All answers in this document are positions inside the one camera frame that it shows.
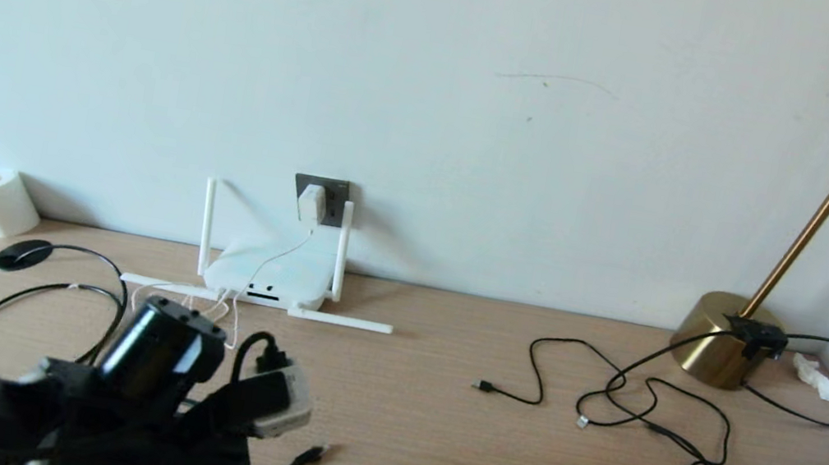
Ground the black ethernet cable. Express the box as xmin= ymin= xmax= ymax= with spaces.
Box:
xmin=0 ymin=233 xmax=356 ymax=465

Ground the white adapter cord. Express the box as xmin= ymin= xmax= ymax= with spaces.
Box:
xmin=126 ymin=200 xmax=316 ymax=360

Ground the white power adapter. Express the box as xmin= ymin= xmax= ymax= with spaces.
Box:
xmin=295 ymin=182 xmax=331 ymax=226

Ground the white router with antennas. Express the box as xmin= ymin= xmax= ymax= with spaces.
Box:
xmin=117 ymin=165 xmax=413 ymax=335

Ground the gold desk lamp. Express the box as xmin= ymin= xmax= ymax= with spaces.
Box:
xmin=664 ymin=0 xmax=829 ymax=407

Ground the black clip on lamp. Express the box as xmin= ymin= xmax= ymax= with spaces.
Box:
xmin=720 ymin=313 xmax=794 ymax=365

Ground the crumpled white tissue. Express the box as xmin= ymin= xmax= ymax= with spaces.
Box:
xmin=787 ymin=351 xmax=829 ymax=411

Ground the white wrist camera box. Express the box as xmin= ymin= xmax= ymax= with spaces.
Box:
xmin=249 ymin=358 xmax=320 ymax=447

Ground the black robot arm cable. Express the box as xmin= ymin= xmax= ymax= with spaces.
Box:
xmin=0 ymin=290 xmax=299 ymax=465

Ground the black USB cable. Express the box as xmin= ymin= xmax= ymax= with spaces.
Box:
xmin=459 ymin=324 xmax=766 ymax=465

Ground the grey wall socket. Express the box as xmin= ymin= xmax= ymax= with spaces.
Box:
xmin=289 ymin=173 xmax=352 ymax=229

